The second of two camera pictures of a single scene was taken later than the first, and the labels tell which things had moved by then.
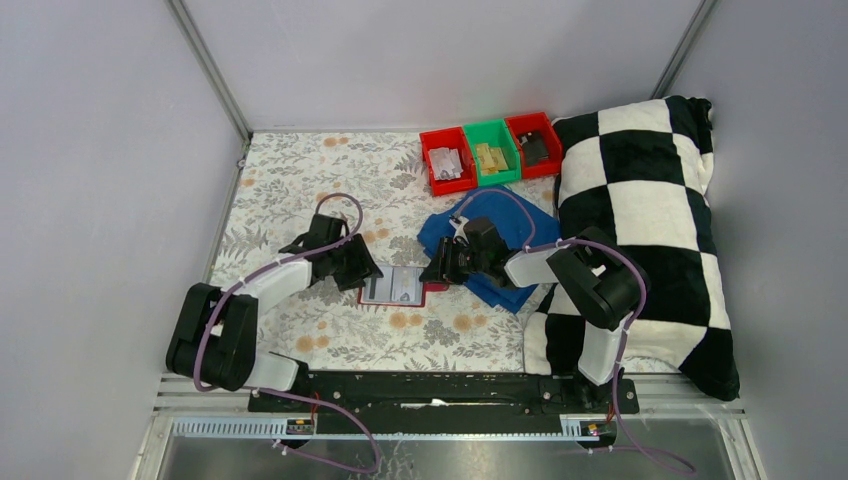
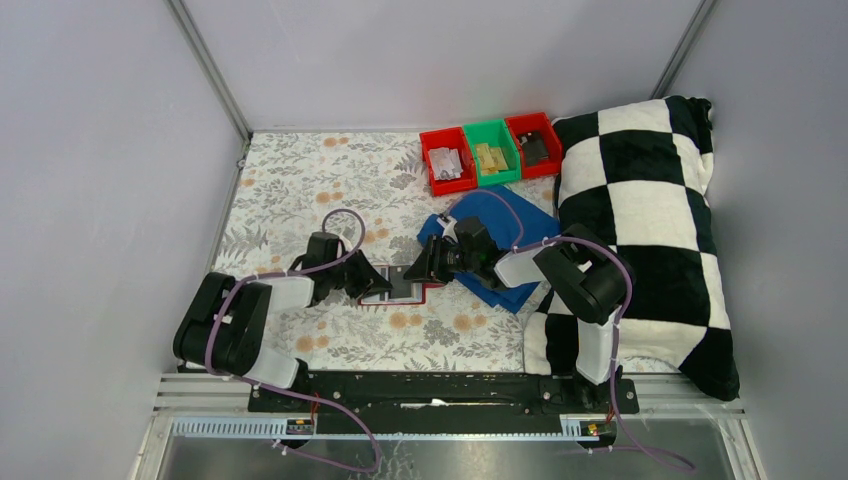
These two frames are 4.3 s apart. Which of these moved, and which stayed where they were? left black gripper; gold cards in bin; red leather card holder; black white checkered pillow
Moved: left black gripper
Stayed: gold cards in bin; black white checkered pillow; red leather card holder
